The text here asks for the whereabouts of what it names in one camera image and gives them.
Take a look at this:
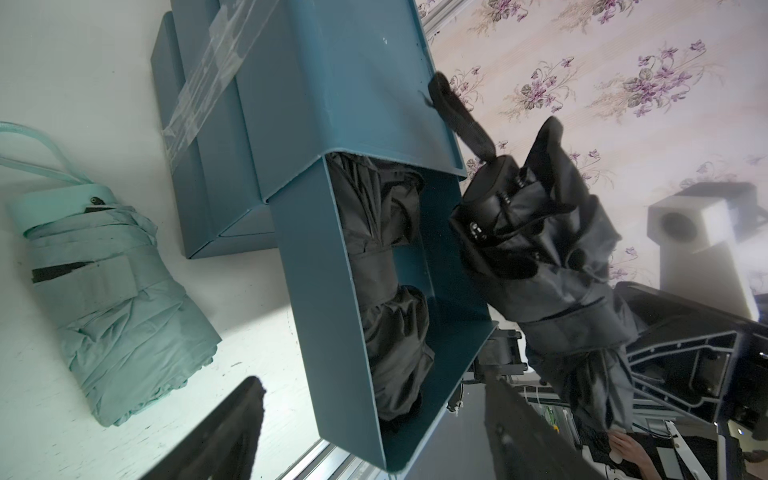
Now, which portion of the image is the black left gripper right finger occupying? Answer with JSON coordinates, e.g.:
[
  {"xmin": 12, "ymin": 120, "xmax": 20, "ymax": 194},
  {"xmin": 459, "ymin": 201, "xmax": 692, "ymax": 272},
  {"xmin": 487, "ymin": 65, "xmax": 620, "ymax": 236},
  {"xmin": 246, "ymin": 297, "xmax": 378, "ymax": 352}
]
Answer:
[{"xmin": 484, "ymin": 378, "xmax": 601, "ymax": 480}]

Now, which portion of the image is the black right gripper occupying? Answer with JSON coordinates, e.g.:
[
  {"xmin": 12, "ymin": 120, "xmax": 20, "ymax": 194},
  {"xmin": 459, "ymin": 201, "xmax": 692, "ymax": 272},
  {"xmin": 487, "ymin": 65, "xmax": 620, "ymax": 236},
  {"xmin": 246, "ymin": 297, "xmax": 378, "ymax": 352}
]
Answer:
[{"xmin": 615, "ymin": 282, "xmax": 767, "ymax": 432}]

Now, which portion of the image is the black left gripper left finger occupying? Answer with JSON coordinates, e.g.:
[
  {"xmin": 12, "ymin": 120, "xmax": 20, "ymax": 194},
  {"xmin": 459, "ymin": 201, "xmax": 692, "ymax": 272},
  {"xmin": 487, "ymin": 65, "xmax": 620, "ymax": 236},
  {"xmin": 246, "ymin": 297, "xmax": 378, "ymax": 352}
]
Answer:
[{"xmin": 143, "ymin": 376, "xmax": 265, "ymax": 480}]

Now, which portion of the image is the black umbrella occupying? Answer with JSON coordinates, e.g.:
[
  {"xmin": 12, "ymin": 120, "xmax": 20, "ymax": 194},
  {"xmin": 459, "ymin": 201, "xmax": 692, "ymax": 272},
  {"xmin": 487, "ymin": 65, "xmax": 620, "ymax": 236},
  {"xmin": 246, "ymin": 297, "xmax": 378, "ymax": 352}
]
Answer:
[
  {"xmin": 326, "ymin": 152, "xmax": 434, "ymax": 425},
  {"xmin": 428, "ymin": 73, "xmax": 641, "ymax": 431}
]

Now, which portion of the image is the teal drawer cabinet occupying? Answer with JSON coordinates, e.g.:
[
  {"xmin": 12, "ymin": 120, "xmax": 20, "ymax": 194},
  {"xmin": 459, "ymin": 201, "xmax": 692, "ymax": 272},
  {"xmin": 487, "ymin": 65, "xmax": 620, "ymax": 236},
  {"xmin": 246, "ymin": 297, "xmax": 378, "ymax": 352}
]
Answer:
[{"xmin": 151, "ymin": 1, "xmax": 494, "ymax": 473}]

